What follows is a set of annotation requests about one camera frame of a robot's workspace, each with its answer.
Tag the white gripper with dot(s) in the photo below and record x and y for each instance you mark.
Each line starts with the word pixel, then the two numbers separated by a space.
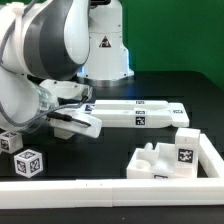
pixel 80 123

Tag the white chair seat part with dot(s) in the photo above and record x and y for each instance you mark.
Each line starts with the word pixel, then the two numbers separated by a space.
pixel 153 162

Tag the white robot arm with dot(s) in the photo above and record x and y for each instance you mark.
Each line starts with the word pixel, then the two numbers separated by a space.
pixel 43 45

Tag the white chair backrest part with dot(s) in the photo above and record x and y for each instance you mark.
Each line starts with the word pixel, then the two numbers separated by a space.
pixel 140 113

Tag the flat white tagged plate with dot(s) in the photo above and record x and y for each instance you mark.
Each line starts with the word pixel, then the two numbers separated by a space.
pixel 86 108

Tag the white tagged cube front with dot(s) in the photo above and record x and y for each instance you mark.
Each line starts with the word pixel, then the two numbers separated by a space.
pixel 28 163

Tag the white tagged cube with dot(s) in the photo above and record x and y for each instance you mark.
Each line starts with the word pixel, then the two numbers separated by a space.
pixel 10 142
pixel 28 163

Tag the white tagged cube left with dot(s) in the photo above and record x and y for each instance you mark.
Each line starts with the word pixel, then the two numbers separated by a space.
pixel 10 142

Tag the white L-shaped fence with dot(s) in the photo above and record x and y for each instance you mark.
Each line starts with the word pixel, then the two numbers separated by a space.
pixel 122 192

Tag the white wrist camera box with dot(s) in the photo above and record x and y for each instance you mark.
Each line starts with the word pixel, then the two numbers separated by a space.
pixel 67 89

